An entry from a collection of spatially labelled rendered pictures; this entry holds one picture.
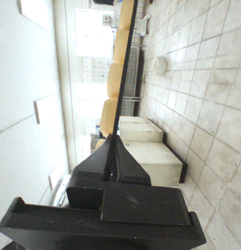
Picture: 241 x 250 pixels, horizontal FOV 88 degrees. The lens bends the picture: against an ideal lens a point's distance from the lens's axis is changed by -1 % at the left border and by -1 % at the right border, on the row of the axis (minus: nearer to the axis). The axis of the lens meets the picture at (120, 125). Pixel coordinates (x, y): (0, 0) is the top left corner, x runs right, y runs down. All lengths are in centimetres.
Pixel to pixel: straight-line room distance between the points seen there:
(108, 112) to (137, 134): 203
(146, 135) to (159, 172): 73
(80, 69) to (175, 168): 462
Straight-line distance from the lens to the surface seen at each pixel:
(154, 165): 167
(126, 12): 25
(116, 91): 18
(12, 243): 77
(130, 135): 217
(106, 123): 17
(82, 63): 535
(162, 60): 282
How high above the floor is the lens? 97
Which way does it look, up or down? 4 degrees down
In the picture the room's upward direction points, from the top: 88 degrees counter-clockwise
